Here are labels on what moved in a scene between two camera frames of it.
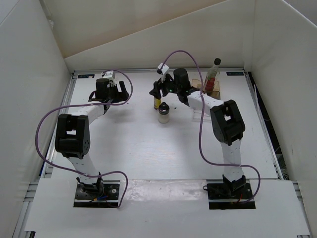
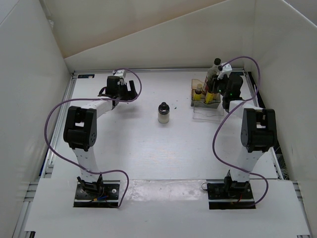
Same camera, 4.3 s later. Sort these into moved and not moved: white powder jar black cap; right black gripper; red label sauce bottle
Moved: right black gripper
Not moved: white powder jar black cap; red label sauce bottle
